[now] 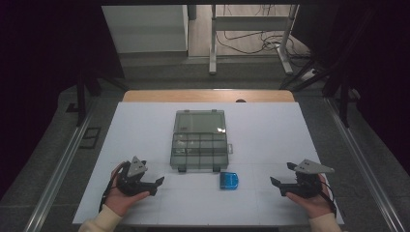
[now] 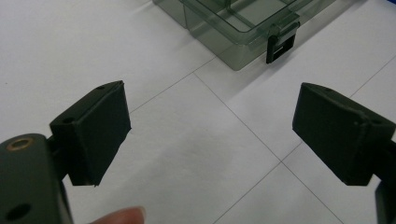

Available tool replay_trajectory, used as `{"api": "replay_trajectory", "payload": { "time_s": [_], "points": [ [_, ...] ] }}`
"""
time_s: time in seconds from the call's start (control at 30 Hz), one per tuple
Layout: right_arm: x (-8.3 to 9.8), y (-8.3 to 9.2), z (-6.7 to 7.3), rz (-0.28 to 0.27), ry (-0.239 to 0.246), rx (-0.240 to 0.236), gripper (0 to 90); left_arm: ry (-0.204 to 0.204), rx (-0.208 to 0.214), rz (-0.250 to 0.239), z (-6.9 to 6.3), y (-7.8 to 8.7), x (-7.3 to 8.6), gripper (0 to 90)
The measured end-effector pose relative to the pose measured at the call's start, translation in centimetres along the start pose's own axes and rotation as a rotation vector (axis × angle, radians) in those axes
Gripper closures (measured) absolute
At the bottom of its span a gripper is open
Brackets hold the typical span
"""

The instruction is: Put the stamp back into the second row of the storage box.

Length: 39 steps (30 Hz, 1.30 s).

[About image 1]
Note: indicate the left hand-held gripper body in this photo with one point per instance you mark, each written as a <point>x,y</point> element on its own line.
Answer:
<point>137,167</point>

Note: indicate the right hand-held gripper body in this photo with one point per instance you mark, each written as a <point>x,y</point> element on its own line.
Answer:
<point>309,185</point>

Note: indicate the person's right hand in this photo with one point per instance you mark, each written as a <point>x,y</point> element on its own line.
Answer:
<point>316,206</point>

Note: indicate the person's left hand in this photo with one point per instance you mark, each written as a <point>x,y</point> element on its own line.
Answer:
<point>119,201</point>

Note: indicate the white table cover board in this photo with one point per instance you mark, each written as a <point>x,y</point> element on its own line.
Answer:
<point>264,141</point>

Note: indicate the small blue plastic case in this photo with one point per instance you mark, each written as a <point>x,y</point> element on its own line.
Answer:
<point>228,180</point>

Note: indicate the clear grey compartment box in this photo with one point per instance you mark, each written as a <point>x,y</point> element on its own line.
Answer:
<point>199,151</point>

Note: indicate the black metal stand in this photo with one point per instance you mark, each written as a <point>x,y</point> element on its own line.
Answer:
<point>81,100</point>
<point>344,103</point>

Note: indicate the wooden table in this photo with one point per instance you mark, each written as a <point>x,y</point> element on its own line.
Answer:
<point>199,96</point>

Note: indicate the white power strip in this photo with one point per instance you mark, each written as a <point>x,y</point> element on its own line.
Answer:
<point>308,74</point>

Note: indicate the dark curtain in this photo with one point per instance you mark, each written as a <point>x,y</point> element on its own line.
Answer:
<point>42,64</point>
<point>374,64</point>

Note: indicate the white cabinet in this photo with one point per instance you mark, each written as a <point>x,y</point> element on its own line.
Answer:
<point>148,29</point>

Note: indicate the black rectangular floor frame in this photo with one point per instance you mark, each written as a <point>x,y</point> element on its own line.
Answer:
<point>91,138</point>

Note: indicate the aluminium floor rail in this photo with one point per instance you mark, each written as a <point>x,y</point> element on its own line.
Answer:
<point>364,167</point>
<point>58,174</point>

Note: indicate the white metal desk frame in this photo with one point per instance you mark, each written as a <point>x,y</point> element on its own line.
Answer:
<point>248,23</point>

